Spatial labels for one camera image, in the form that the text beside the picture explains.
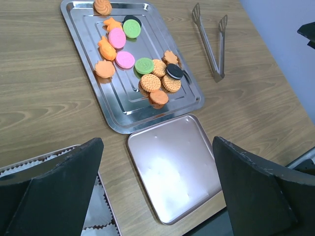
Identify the silver metal baking tray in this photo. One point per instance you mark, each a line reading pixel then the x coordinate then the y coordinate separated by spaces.
pixel 126 106

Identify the green round cookie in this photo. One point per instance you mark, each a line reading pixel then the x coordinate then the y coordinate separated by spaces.
pixel 144 66
pixel 131 28

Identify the orange fish cookie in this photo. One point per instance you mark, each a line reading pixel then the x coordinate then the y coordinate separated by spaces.
pixel 106 49
pixel 112 24

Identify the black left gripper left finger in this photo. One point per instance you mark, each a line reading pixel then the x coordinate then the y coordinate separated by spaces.
pixel 52 198

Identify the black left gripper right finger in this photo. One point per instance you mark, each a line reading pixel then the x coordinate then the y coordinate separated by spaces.
pixel 264 198

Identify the tan round biscuit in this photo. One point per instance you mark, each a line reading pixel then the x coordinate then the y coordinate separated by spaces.
pixel 170 84
pixel 159 68
pixel 150 82

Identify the orange chip cookie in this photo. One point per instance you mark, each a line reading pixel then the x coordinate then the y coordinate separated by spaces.
pixel 159 97

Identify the orange pumpkin cookie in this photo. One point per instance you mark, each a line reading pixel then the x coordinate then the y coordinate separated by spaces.
pixel 104 69

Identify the orange leaf cookie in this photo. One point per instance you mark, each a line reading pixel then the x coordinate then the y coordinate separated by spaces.
pixel 170 58

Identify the rose gold tin lid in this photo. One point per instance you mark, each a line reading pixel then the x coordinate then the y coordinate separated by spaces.
pixel 176 165

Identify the black sandwich cookie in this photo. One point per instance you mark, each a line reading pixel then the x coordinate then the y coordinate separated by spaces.
pixel 174 71
pixel 132 17

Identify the pink round cookie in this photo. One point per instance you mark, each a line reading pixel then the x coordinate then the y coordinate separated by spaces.
pixel 125 60
pixel 117 38

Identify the rose gold cookie tin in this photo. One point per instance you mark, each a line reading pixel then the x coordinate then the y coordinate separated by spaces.
pixel 100 219

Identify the orange swirl cookie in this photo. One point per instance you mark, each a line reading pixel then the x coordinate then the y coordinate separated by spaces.
pixel 103 7

